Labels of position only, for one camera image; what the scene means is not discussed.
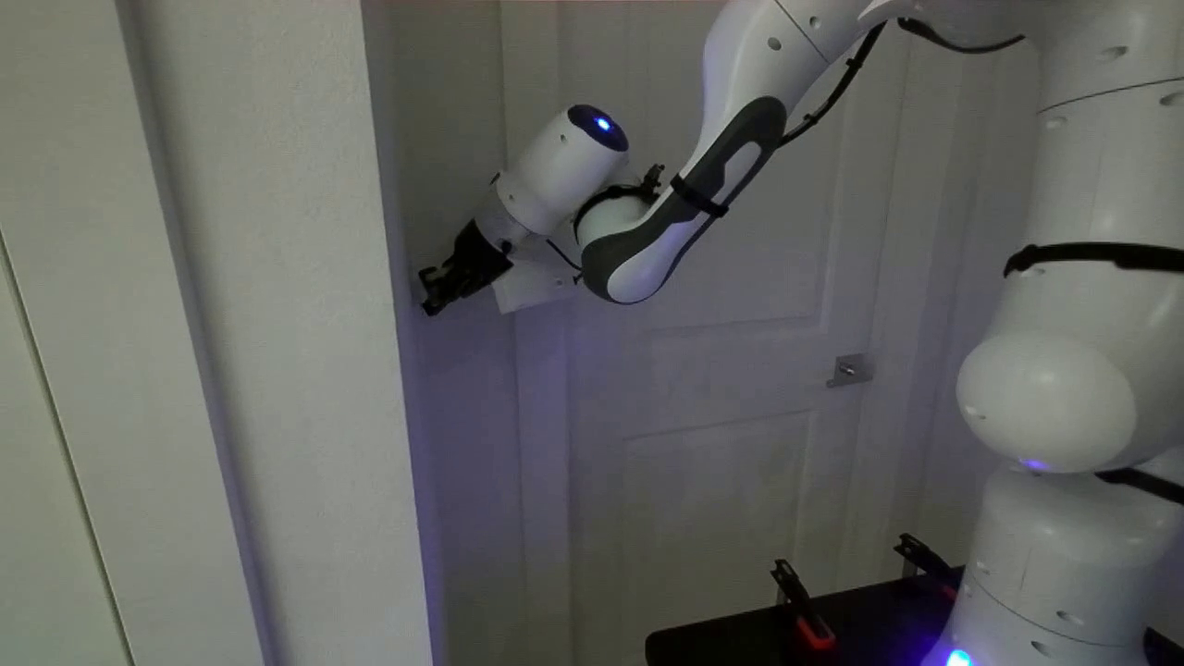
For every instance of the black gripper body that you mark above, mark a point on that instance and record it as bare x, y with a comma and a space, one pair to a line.
482, 256

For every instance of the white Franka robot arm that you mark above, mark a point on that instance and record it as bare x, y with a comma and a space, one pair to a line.
1087, 373

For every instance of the white panel door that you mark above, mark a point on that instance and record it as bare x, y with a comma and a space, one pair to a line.
717, 493

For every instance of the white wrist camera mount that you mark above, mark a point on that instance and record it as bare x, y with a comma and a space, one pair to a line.
537, 284

